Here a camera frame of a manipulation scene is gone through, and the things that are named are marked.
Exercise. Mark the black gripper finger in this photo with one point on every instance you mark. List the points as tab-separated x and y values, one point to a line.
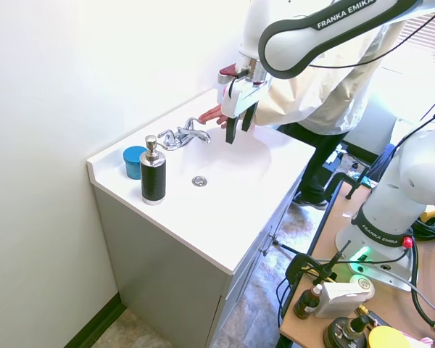
248	119
230	131

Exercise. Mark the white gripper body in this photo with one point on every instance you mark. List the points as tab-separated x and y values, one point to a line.
239	99

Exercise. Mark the white Franka Panda arm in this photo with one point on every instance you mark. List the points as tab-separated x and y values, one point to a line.
395	188

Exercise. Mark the person's bare hand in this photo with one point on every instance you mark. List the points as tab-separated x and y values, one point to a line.
214	115

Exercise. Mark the chrome sink faucet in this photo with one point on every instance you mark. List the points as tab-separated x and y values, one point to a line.
191	136

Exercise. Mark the chrome sink drain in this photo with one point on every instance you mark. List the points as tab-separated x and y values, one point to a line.
199	180

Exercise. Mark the white vanity sink top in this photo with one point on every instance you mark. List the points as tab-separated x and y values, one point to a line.
188	195

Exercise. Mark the person in cream jacket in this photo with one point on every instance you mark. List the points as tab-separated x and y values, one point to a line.
326	90

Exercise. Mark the black soap dispenser bottle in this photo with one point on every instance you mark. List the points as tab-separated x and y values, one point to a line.
152	170

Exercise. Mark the blue round lidded container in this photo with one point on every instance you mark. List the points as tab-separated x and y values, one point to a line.
133	162

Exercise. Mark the black bar clamp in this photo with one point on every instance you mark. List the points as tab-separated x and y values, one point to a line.
352	182

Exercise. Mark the black table clamp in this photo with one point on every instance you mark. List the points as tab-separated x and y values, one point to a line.
304	268

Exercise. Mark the grey vanity cabinet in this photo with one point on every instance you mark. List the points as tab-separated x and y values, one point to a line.
174	282

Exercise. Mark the dark glass dropper bottle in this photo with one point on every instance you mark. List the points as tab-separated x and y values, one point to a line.
306	303

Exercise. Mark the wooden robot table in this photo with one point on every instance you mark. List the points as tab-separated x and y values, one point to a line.
362	275

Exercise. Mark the white round tin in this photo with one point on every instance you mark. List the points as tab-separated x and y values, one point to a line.
362	284

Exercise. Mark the red emergency stop button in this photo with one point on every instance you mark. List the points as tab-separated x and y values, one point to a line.
407	242

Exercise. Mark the white rectangular box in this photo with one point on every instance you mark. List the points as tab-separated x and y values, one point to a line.
340	300

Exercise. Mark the yellow round disc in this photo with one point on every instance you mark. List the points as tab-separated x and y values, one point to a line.
387	338

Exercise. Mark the red wrist camera mount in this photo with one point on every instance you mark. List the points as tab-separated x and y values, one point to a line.
227	74

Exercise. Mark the black round camera stand base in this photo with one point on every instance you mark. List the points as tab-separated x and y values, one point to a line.
346	332

